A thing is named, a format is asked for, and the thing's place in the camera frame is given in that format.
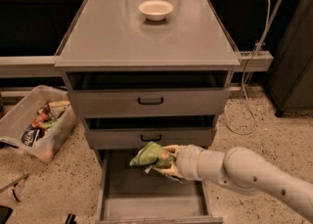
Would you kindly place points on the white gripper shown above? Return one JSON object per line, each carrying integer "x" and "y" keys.
{"x": 188, "y": 162}

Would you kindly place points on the green jalapeno chip bag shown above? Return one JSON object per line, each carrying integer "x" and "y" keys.
{"x": 154, "y": 155}

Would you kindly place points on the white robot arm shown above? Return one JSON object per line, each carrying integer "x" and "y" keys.
{"x": 243, "y": 171}

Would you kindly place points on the bottom grey drawer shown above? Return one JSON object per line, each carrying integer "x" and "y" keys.
{"x": 129, "y": 195}

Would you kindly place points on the grey drawer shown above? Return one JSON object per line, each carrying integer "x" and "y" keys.
{"x": 147, "y": 93}
{"x": 129, "y": 195}
{"x": 136, "y": 132}

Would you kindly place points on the top grey drawer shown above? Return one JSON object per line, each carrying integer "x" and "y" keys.
{"x": 147, "y": 93}

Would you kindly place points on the middle grey drawer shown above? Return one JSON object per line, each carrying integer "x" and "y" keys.
{"x": 136, "y": 132}

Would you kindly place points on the grey drawer cabinet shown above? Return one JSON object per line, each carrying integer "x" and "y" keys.
{"x": 112, "y": 35}

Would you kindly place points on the black object floor bottom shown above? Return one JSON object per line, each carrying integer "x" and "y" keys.
{"x": 70, "y": 219}

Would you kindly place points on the tan snack box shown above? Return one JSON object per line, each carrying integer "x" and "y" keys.
{"x": 57, "y": 108}

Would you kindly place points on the clear plastic bin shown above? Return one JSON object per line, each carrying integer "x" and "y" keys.
{"x": 19, "y": 118}

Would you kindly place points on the red snack packet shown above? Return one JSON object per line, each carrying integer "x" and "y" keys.
{"x": 41, "y": 121}

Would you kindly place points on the dark cabinet at right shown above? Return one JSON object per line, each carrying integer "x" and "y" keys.
{"x": 289, "y": 82}

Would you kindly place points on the blue snack packet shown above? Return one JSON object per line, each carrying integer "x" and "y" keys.
{"x": 30, "y": 136}

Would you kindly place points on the metal tool on floor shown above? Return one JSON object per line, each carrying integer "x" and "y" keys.
{"x": 12, "y": 185}

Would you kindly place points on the white bowl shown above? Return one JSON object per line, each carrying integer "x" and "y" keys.
{"x": 155, "y": 10}

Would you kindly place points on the black object floor corner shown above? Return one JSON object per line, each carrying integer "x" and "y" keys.
{"x": 5, "y": 213}

